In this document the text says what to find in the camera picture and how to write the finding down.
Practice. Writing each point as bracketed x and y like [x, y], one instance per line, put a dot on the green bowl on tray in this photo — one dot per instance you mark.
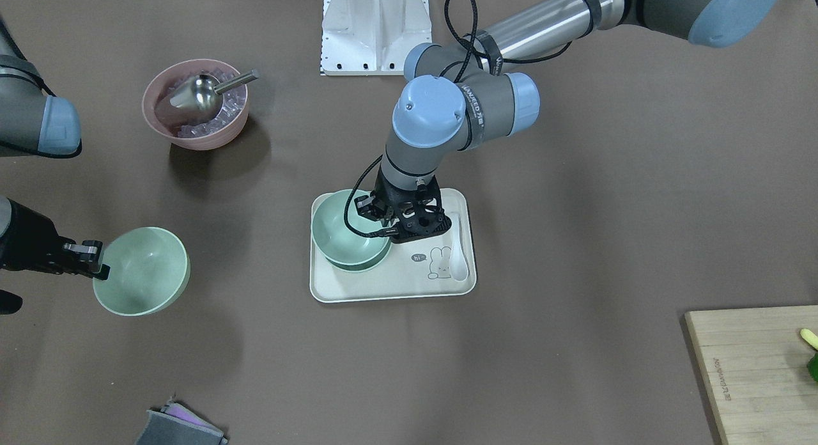
[357, 259]

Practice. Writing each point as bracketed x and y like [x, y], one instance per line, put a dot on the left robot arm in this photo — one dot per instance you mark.
[459, 96]

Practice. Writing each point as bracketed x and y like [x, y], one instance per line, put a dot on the cream rabbit tray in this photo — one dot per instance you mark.
[415, 269]

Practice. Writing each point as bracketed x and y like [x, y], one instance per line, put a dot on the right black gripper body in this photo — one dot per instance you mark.
[33, 243]

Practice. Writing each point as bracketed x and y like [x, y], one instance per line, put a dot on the white ceramic spoon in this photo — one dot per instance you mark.
[458, 262]

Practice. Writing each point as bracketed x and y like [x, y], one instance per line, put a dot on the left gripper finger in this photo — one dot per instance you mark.
[362, 201]
[382, 215]

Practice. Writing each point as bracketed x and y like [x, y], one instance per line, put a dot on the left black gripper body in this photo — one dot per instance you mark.
[387, 190]

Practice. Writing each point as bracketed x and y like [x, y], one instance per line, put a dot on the metal ice scoop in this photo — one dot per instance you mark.
[203, 93]

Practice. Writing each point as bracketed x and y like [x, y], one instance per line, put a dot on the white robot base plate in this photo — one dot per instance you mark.
[371, 37]

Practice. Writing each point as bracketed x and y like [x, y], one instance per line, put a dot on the wooden cutting board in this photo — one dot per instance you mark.
[754, 366]

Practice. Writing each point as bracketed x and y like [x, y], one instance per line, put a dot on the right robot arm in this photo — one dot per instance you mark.
[36, 122]

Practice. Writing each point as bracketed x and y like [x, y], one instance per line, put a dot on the pink bowl with ice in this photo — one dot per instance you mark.
[226, 126]

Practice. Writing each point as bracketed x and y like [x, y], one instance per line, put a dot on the grey purple folded cloth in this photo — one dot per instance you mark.
[175, 423]

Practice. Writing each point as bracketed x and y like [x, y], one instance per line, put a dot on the green bowl robot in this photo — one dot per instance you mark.
[149, 270]
[328, 227]

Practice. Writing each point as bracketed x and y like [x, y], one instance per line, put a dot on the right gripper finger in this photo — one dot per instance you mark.
[90, 269]
[88, 247]

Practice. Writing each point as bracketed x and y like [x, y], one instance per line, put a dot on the yellow plastic knife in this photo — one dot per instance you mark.
[809, 337]

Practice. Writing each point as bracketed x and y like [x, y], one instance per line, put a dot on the green lime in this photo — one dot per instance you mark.
[812, 367]

